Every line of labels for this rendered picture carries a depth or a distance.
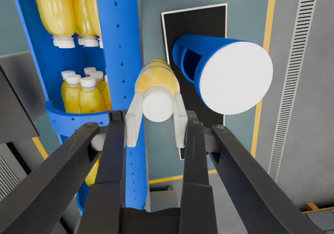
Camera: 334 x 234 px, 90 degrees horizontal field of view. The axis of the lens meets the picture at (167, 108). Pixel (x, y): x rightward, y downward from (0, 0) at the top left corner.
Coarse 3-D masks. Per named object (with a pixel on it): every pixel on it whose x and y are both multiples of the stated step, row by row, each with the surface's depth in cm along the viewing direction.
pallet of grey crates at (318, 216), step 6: (306, 204) 277; (312, 204) 273; (306, 210) 281; (312, 210) 265; (318, 210) 264; (324, 210) 264; (330, 210) 264; (306, 216) 262; (312, 216) 258; (318, 216) 257; (324, 216) 256; (330, 216) 255; (318, 222) 250; (324, 222) 249; (330, 222) 248; (324, 228) 242; (330, 228) 241
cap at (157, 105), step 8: (144, 96) 20; (152, 96) 19; (160, 96) 19; (168, 96) 19; (144, 104) 19; (152, 104) 20; (160, 104) 20; (168, 104) 20; (144, 112) 20; (152, 112) 20; (160, 112) 20; (168, 112) 20; (152, 120) 20; (160, 120) 20
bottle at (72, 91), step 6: (72, 84) 48; (78, 84) 48; (66, 90) 49; (72, 90) 48; (78, 90) 48; (66, 96) 49; (72, 96) 48; (78, 96) 48; (66, 102) 50; (72, 102) 48; (78, 102) 49; (72, 108) 49; (78, 108) 49
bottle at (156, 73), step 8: (144, 64) 36; (152, 64) 29; (160, 64) 29; (168, 64) 37; (144, 72) 25; (152, 72) 23; (160, 72) 23; (168, 72) 24; (144, 80) 23; (152, 80) 22; (160, 80) 22; (168, 80) 23; (176, 80) 25; (136, 88) 24; (144, 88) 22; (152, 88) 21; (160, 88) 21; (168, 88) 22; (176, 88) 23
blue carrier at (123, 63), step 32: (32, 0) 44; (96, 0) 33; (128, 0) 38; (32, 32) 44; (128, 32) 40; (64, 64) 56; (96, 64) 62; (128, 64) 43; (128, 96) 46; (64, 128) 43; (128, 160) 53; (128, 192) 58
